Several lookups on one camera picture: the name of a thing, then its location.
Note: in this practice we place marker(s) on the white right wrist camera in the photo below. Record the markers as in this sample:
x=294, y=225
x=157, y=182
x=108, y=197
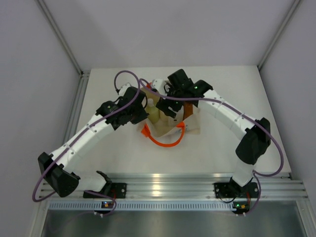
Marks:
x=159, y=86

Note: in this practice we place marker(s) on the slotted grey cable duct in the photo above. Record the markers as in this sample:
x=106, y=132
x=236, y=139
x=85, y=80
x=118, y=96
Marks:
x=101, y=205

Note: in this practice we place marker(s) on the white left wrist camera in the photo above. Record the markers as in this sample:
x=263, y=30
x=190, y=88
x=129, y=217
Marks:
x=122, y=89

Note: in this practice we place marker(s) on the cream cylindrical bottle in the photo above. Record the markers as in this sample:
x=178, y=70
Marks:
x=163, y=117

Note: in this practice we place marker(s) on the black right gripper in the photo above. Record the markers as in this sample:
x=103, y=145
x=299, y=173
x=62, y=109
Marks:
x=164, y=104

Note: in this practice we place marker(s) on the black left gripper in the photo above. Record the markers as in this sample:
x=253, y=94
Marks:
x=143, y=115

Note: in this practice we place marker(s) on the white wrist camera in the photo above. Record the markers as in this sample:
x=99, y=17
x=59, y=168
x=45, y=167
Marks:
x=122, y=89
x=159, y=86

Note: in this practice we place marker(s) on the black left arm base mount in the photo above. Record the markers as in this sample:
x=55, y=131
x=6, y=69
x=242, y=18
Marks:
x=111, y=190

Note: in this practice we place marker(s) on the green pump lotion bottle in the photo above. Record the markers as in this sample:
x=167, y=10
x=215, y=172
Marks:
x=153, y=111

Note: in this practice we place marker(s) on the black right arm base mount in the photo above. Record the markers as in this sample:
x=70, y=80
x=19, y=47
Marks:
x=227, y=190

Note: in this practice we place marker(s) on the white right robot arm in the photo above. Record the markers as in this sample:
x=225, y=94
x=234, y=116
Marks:
x=252, y=133

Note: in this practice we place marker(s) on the amber bottle pink cap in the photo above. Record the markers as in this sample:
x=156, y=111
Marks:
x=188, y=110

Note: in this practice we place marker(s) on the white square bottle black cap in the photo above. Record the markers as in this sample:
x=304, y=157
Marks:
x=175, y=121

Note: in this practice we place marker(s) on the aluminium rail base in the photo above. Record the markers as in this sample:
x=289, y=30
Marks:
x=201, y=186

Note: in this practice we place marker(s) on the left aluminium frame post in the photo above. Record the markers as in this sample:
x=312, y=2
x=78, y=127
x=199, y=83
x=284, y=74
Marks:
x=58, y=33

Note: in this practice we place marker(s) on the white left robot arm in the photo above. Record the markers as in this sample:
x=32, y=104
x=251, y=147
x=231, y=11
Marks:
x=58, y=167

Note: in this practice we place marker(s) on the right aluminium frame post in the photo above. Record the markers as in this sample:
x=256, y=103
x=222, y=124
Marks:
x=283, y=25

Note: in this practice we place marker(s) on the aluminium frame post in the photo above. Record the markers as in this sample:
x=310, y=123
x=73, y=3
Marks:
x=283, y=25
x=58, y=33

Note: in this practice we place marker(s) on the beige canvas bag orange handles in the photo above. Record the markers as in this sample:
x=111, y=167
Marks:
x=166, y=136

